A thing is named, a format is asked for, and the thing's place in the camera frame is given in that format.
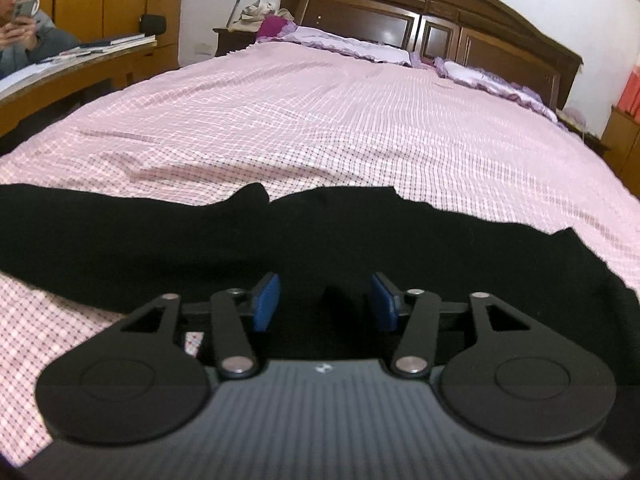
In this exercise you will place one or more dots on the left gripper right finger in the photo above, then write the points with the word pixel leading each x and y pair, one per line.
pixel 496 369

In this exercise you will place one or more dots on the black garment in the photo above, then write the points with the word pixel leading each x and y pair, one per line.
pixel 325 244

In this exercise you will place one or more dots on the right purple ruffled pillow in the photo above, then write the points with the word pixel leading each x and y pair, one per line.
pixel 478 79

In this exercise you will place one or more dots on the smartphone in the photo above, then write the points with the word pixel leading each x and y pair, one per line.
pixel 25 9

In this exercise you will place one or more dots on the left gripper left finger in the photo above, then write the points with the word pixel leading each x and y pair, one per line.
pixel 150 374

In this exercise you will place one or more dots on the dark wooden headboard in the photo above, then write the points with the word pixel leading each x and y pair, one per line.
pixel 485 34

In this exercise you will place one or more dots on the seated person in grey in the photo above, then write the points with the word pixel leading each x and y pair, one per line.
pixel 29 39

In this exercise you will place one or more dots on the black pouch on desk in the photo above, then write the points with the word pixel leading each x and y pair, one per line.
pixel 152 24

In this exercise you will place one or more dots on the purple ruffled pillow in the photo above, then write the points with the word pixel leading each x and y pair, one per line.
pixel 478 79
pixel 315 38

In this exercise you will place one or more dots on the dark wooden nightstand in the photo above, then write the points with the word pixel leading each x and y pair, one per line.
pixel 236 40

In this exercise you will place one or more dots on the pink checked bed sheet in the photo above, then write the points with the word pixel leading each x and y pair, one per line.
pixel 294 118

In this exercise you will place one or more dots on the wooden side cabinet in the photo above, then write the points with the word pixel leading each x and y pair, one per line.
pixel 621 141

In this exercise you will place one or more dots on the books on desk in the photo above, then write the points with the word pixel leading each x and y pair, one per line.
pixel 102 47

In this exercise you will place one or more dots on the orange pink curtain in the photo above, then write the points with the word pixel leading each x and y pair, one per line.
pixel 629 102

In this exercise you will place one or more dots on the magenta cloth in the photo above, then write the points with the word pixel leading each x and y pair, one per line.
pixel 272 26

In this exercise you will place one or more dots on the left purple ruffled pillow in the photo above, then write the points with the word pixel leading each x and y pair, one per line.
pixel 315 38

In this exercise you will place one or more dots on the beige clothes pile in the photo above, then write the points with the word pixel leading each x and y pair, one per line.
pixel 252 16

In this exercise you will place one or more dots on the wooden desk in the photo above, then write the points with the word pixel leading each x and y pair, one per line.
pixel 60 80

